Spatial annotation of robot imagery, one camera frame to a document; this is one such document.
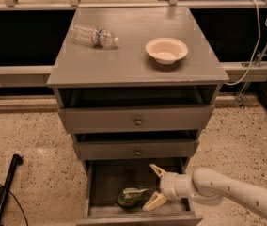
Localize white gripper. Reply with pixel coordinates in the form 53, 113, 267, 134
143, 164, 195, 211

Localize green jalapeno chip bag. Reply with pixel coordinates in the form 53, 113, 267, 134
117, 187, 151, 207

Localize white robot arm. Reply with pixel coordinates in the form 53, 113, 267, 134
143, 164, 267, 220

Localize brass middle drawer knob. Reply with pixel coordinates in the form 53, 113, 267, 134
135, 149, 141, 156

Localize brass drawer knob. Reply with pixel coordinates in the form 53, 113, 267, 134
134, 118, 142, 125
135, 149, 141, 156

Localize grey middle drawer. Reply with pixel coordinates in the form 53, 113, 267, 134
73, 139, 199, 160

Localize grey open bottom drawer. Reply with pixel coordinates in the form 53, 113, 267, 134
76, 158, 202, 226

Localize brass top drawer knob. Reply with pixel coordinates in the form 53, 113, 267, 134
134, 118, 142, 125

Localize grey top drawer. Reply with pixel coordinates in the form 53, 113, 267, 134
58, 105, 214, 134

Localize grey wooden drawer cabinet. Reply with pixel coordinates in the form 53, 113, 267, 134
48, 7, 228, 226

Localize white paper bowl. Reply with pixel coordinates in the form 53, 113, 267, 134
146, 38, 188, 65

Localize black stand leg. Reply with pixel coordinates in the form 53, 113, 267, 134
0, 154, 23, 224

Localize clear plastic water bottle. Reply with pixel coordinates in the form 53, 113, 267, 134
71, 24, 119, 48

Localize thin black cable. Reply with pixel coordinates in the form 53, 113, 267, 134
0, 169, 30, 226

